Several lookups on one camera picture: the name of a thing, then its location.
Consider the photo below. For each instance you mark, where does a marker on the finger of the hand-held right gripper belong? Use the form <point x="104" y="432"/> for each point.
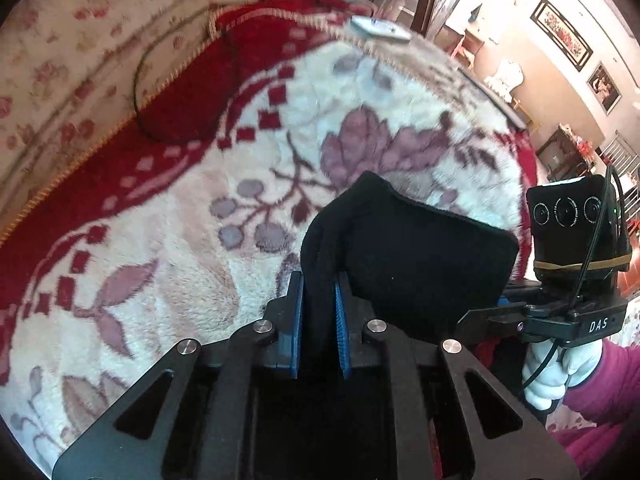
<point x="487" y="321"/>

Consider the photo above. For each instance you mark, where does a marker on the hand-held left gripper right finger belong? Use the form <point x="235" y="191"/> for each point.
<point x="342" y="335"/>

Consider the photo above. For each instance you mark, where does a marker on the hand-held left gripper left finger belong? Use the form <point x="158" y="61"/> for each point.
<point x="296" y="330"/>

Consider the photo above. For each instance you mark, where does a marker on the black pants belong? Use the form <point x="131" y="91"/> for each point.
<point x="420" y="255"/>

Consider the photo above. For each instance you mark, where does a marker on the person's right forearm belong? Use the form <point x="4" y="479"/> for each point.
<point x="605" y="395"/>

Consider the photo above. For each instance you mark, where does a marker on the person's right hand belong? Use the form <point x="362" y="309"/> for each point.
<point x="542" y="380"/>

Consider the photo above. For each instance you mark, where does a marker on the wooden cabinet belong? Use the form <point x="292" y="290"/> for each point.
<point x="567" y="152"/>

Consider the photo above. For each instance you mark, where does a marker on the white stair railing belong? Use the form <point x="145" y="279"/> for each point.
<point x="622" y="157"/>

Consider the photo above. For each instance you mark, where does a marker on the framed photo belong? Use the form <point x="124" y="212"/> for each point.
<point x="603" y="87"/>

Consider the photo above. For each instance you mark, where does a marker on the white ornate chair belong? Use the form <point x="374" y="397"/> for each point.
<point x="507" y="77"/>

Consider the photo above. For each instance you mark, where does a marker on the red and white floral blanket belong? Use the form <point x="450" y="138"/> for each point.
<point x="200" y="170"/>

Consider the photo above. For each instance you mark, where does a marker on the framed floral picture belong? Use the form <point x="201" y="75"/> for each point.
<point x="562" y="32"/>

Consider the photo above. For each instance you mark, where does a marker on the small wooden table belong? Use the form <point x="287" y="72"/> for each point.
<point x="467" y="45"/>

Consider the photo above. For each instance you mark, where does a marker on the cream rose print bedsheet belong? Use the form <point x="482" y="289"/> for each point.
<point x="60" y="35"/>

